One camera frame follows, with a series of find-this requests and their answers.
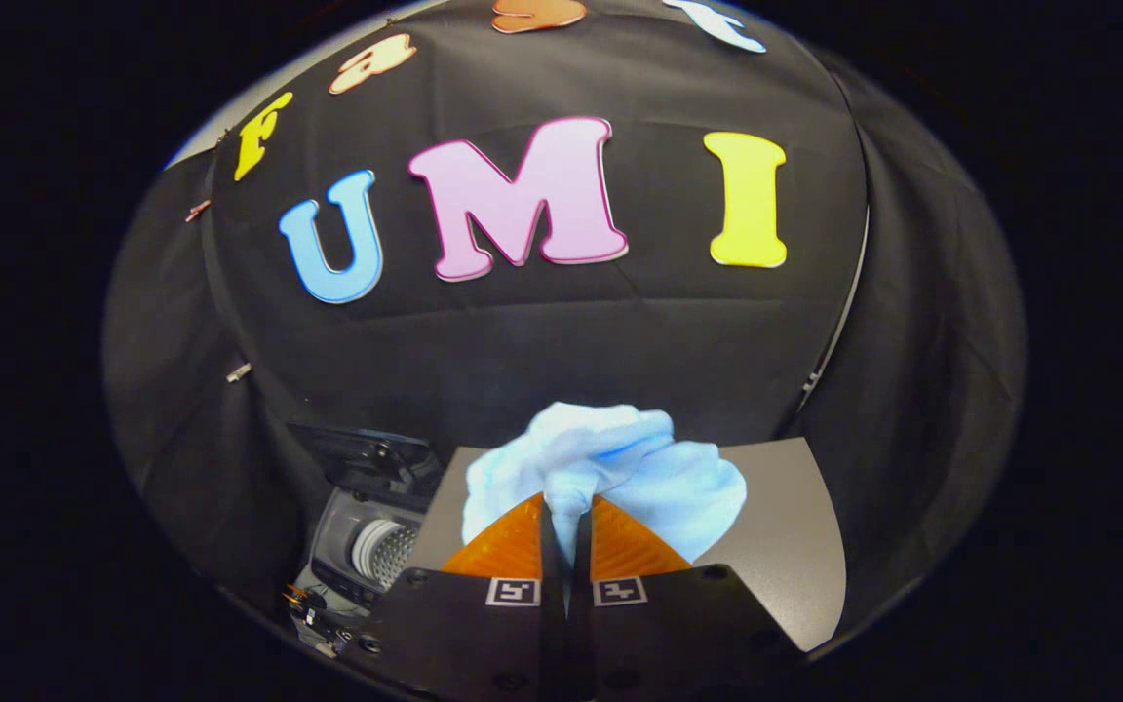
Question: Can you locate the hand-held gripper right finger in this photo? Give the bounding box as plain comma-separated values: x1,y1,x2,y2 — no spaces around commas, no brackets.
567,493,808,702

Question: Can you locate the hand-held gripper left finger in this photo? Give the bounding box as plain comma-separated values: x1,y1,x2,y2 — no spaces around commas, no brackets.
355,491,568,702

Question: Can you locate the light blue shirt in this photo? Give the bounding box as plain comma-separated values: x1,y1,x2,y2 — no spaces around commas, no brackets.
462,402,748,571

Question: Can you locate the dark gray washing machine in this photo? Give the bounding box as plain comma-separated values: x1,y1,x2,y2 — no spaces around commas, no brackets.
287,483,445,656

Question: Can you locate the gray metal cabinet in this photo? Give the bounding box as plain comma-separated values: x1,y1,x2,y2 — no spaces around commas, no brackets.
406,437,848,652

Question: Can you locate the black backdrop cloth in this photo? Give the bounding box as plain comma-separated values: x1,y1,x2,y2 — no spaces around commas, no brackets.
103,0,1028,644

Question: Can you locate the white frame pole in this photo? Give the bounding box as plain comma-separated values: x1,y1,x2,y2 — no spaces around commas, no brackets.
798,208,871,410

